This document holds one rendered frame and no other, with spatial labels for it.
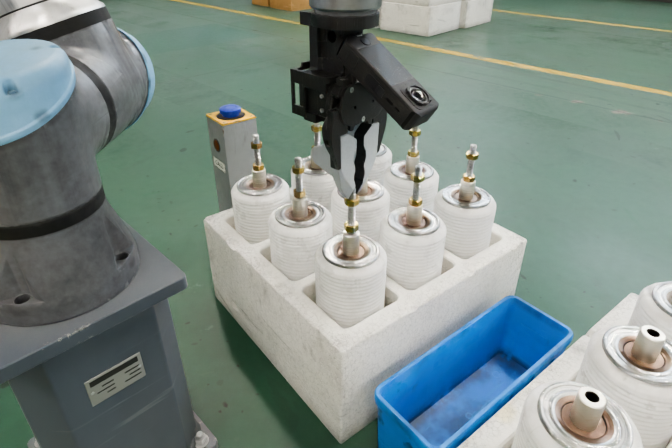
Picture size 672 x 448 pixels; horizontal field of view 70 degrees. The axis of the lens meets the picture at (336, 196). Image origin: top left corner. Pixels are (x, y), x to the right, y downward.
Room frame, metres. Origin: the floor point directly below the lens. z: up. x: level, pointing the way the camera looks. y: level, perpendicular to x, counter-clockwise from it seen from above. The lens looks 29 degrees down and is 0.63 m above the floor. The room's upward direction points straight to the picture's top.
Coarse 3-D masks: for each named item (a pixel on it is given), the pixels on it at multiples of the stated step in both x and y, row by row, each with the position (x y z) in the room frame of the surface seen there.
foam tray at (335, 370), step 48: (240, 240) 0.65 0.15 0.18; (240, 288) 0.62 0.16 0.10; (288, 288) 0.53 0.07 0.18; (432, 288) 0.53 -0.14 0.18; (480, 288) 0.58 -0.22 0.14; (288, 336) 0.51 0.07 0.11; (336, 336) 0.44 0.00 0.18; (384, 336) 0.46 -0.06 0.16; (432, 336) 0.52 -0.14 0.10; (336, 384) 0.42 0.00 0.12; (336, 432) 0.42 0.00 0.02
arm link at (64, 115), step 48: (0, 48) 0.44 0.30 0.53; (48, 48) 0.44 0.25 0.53; (0, 96) 0.36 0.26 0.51; (48, 96) 0.39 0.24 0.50; (96, 96) 0.46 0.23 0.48; (0, 144) 0.35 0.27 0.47; (48, 144) 0.37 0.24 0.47; (96, 144) 0.44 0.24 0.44; (0, 192) 0.35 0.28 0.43; (48, 192) 0.37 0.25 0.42; (96, 192) 0.41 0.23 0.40
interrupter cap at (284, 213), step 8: (280, 208) 0.63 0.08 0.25; (288, 208) 0.63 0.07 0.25; (312, 208) 0.63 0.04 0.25; (320, 208) 0.63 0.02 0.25; (280, 216) 0.60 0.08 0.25; (288, 216) 0.61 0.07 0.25; (312, 216) 0.60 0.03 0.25; (320, 216) 0.60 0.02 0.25; (288, 224) 0.58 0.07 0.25; (296, 224) 0.58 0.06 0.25; (304, 224) 0.58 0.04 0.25; (312, 224) 0.58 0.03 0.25
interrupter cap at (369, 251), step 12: (336, 240) 0.54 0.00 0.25; (360, 240) 0.54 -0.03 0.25; (372, 240) 0.54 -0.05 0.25; (324, 252) 0.51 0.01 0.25; (336, 252) 0.51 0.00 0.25; (360, 252) 0.52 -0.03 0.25; (372, 252) 0.51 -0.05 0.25; (336, 264) 0.49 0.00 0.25; (348, 264) 0.49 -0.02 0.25; (360, 264) 0.49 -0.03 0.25
